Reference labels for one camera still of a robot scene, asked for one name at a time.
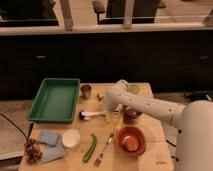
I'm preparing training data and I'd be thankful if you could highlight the black cable left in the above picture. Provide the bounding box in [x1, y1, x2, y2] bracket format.
[0, 112, 35, 141]

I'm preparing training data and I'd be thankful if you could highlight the dark purple bowl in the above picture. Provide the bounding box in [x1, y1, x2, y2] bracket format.
[123, 107, 141, 124]

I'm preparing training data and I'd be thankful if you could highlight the green chili pepper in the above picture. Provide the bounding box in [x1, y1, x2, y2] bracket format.
[82, 134, 97, 163]

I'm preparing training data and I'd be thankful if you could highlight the orange clay bowl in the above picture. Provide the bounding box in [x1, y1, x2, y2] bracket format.
[116, 126, 146, 157]

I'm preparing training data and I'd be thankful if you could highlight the white round container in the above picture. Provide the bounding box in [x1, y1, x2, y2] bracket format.
[62, 129, 80, 148]

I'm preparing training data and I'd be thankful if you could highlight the black office chair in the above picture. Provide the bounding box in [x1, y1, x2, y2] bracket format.
[92, 0, 166, 25]

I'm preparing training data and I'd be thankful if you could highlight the green plastic tray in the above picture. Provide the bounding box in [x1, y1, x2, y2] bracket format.
[28, 78, 80, 123]

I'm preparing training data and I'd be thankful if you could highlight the orange fruit in bowl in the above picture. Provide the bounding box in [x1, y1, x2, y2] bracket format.
[125, 137, 139, 152]

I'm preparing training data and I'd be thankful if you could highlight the blue sponge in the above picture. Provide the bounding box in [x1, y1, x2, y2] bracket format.
[38, 130, 59, 146]

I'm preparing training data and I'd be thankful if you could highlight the black cable on floor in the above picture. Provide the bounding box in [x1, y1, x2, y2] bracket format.
[165, 139, 177, 161]

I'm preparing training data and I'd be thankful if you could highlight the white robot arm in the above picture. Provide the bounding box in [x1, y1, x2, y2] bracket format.
[104, 80, 213, 171]

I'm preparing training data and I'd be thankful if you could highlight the small metal cup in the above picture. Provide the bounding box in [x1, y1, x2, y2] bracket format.
[81, 84, 91, 100]

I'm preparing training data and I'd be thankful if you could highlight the grey blue cloth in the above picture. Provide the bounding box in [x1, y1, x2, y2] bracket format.
[41, 141, 66, 164]

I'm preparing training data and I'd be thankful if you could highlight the bunch of brown grapes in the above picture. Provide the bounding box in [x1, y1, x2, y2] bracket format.
[24, 138, 43, 164]

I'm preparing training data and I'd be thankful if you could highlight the white handled dish brush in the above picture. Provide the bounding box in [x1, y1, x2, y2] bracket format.
[79, 111, 108, 121]

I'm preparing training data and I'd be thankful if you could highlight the black block brush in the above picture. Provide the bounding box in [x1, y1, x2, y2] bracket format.
[97, 94, 105, 101]

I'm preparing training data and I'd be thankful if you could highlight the silver fork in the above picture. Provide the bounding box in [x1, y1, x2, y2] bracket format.
[93, 133, 114, 167]

